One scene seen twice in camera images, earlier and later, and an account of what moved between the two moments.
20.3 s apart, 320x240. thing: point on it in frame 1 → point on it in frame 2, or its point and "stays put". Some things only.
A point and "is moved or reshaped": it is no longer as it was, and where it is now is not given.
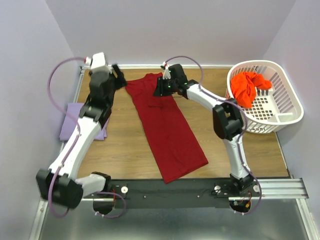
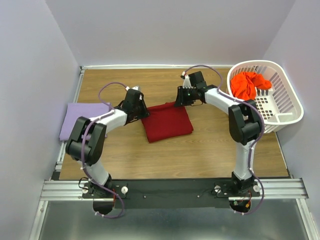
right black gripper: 159,90 → 180,100
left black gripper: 121,81 → 146,112
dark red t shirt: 176,151 is moved or reshaped
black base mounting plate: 209,193 stays put
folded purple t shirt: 70,125 stays put
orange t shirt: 243,85 stays put
